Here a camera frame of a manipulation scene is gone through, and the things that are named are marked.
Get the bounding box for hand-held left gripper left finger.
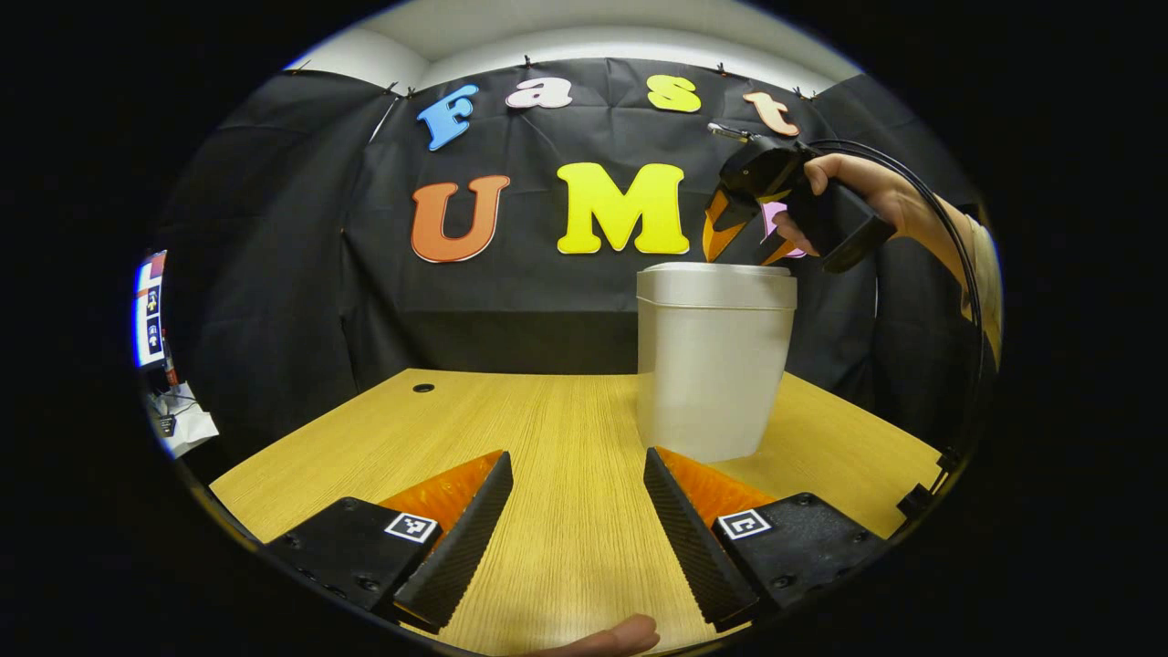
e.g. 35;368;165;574
265;449;515;632

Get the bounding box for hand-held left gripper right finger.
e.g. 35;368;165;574
643;446;891;632

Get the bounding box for white desktop garbage bin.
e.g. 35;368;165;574
636;262;798;464

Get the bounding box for wooden desktop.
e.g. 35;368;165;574
210;368;943;657

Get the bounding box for white paper sheets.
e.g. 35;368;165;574
151;383;221;459

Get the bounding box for black backdrop cloth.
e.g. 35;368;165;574
151;57;996;485

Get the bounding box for computer monitor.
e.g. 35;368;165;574
135;253;171;369

